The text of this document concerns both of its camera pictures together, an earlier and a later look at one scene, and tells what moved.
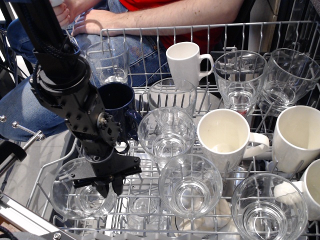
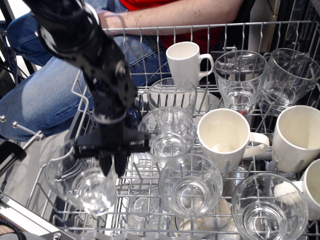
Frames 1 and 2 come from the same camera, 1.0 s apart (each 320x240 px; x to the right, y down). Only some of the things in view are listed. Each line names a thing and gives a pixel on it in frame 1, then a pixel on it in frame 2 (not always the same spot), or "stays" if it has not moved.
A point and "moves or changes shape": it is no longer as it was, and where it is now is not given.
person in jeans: [125, 43] stays
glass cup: [190, 185] stays
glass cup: [83, 202] moves or changes shape
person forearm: [185, 17] stays
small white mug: [184, 59] stays
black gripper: [106, 166] -> [111, 139]
